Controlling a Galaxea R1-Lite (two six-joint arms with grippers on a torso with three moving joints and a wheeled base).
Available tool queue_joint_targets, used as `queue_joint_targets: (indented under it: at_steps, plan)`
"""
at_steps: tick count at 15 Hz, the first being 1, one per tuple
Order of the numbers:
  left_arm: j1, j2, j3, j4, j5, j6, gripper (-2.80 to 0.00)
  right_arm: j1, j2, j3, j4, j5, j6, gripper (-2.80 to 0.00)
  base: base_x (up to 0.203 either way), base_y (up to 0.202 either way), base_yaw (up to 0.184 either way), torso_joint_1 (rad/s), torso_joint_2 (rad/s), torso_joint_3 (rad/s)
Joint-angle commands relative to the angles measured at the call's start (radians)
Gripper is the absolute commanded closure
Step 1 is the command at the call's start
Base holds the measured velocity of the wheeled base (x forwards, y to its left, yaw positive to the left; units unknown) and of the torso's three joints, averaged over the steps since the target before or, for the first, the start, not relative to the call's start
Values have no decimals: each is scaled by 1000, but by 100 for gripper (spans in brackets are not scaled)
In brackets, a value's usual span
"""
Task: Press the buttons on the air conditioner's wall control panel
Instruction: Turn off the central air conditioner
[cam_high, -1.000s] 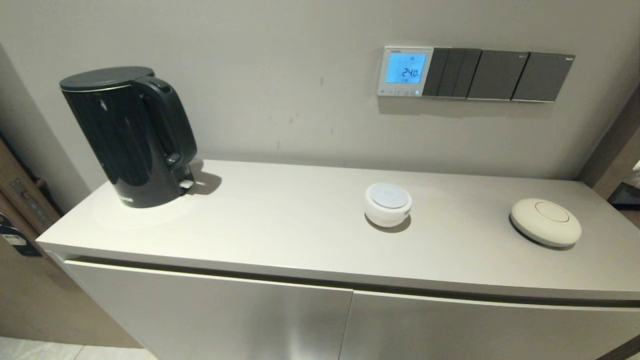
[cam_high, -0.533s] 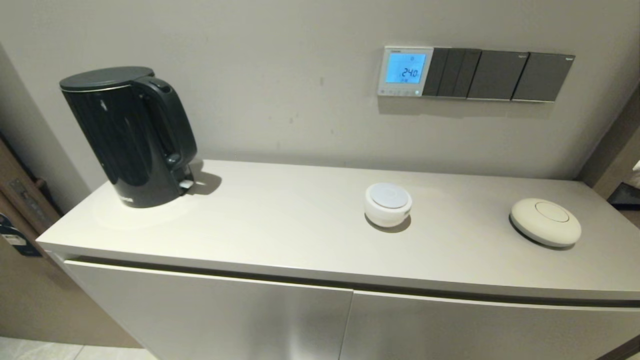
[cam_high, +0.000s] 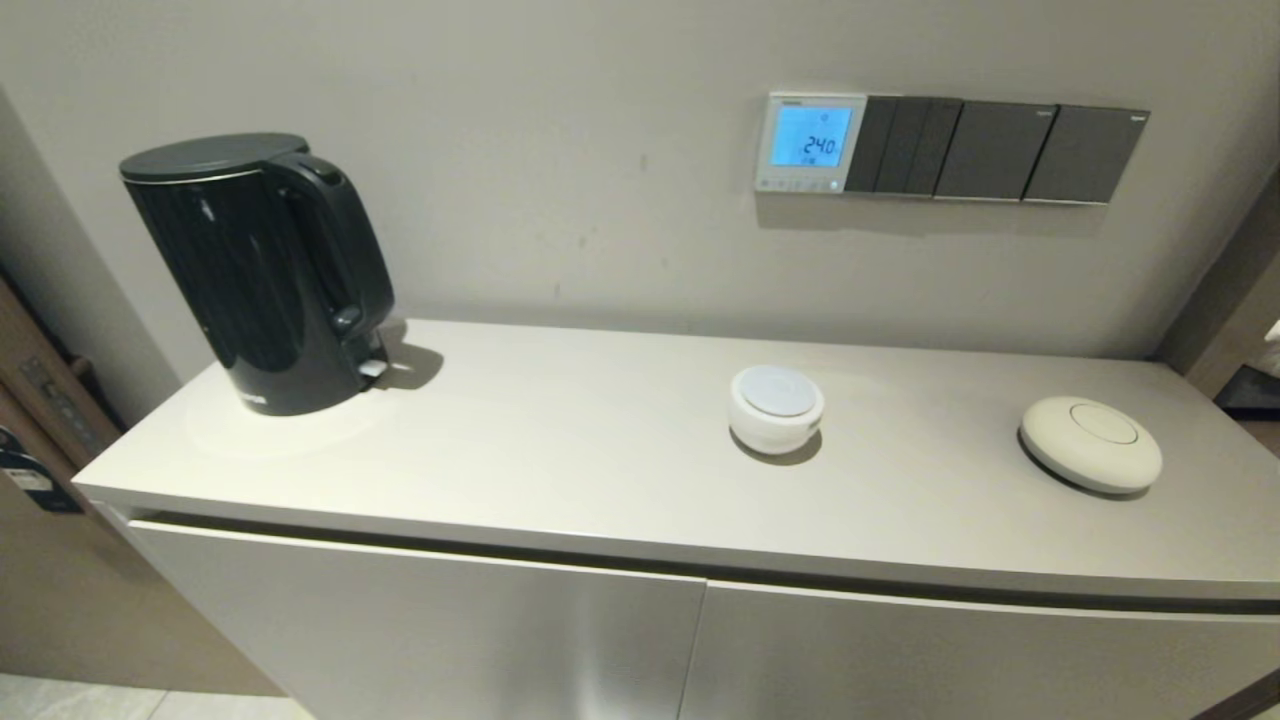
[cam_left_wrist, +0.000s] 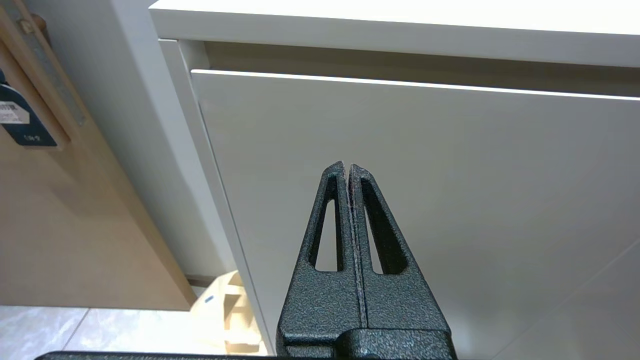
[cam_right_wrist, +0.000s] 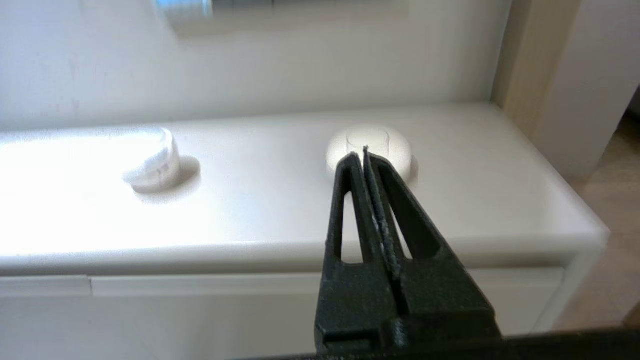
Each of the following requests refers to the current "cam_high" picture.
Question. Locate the grey triple wall switch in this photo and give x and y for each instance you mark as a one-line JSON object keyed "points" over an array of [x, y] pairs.
{"points": [[905, 145]]}

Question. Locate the grey single wall switch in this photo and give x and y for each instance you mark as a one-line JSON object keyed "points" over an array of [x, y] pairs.
{"points": [[995, 150], [1085, 155]]}

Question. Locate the light grey sideboard cabinet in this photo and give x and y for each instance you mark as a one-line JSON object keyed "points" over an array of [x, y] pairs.
{"points": [[550, 450]]}

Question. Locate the metal door lock plate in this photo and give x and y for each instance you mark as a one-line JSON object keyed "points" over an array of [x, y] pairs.
{"points": [[55, 400]]}

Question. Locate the small white round speaker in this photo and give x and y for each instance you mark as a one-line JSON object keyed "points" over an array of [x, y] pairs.
{"points": [[775, 420]]}

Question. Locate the light wooden cabinet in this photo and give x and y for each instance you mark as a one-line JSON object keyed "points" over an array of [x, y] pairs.
{"points": [[60, 600]]}

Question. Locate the black door hanger tag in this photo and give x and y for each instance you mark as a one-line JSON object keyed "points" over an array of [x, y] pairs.
{"points": [[30, 485]]}

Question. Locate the cream flat round device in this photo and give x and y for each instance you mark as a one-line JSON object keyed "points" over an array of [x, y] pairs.
{"points": [[1090, 445]]}

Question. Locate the black electric kettle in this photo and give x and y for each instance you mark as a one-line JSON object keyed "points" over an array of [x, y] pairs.
{"points": [[260, 280]]}

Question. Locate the white wall thermostat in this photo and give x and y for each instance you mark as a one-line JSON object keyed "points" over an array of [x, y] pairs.
{"points": [[810, 137]]}

